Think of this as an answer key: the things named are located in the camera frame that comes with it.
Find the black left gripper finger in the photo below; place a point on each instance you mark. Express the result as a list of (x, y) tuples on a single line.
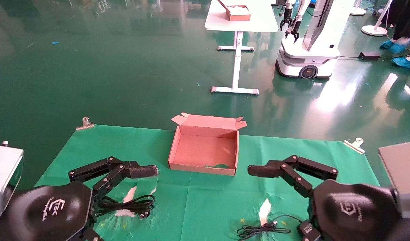
[(106, 182), (88, 169)]

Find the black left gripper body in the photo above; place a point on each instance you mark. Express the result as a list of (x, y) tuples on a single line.
[(51, 211)]

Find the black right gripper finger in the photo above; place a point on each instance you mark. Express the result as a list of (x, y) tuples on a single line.
[(317, 169), (298, 182)]

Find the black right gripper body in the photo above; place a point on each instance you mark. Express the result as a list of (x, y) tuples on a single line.
[(352, 211)]

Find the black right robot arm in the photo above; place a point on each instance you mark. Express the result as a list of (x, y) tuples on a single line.
[(409, 231)]

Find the open brown cardboard box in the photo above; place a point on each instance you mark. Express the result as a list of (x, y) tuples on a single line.
[(205, 150)]

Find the small brown box with lid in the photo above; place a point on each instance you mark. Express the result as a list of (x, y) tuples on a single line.
[(240, 16)]

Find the metal binder clip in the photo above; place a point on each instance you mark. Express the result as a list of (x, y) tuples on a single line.
[(354, 144), (84, 124)]

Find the green table cloth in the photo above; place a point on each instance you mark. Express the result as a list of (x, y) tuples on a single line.
[(198, 201)]

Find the white wheeled background robot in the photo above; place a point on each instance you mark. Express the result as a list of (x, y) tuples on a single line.
[(312, 50)]

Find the black floor power brick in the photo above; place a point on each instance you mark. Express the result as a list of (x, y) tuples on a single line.
[(369, 55)]

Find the blue shoe cover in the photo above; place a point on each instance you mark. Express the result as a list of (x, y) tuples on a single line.
[(404, 62), (394, 46)]

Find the white round stand base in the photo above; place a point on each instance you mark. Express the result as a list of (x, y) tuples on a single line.
[(358, 11), (374, 30)]

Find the white table with legs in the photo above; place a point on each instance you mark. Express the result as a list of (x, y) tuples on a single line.
[(238, 21)]

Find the person in black trousers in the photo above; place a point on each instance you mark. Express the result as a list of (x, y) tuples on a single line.
[(407, 20)]

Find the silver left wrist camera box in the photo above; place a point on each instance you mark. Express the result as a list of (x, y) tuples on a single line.
[(4, 174)]

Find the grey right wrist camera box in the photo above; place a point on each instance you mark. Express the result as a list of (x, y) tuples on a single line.
[(402, 174)]

